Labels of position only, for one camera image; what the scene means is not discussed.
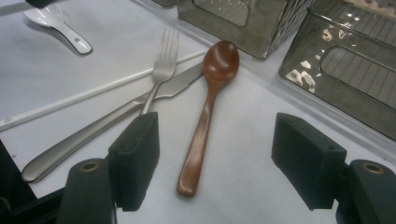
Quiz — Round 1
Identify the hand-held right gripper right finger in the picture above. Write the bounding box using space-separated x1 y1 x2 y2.
271 112 347 211

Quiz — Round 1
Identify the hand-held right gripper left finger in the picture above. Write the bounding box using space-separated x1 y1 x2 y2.
107 111 161 213

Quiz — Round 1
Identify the white ceramic spoon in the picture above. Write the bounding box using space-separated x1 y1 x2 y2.
22 3 93 56

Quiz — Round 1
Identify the metal table knife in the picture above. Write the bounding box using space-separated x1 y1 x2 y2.
21 61 205 183

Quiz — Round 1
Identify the white chopstick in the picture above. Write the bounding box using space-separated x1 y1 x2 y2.
0 49 207 133

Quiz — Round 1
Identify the grey transparent plastic bin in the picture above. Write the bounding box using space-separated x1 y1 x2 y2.
177 0 316 61
277 0 396 142

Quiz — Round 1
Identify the metal fork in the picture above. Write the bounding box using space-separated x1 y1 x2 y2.
139 28 181 117

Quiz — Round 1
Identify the brown wooden spoon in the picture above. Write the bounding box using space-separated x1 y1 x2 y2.
176 39 241 198

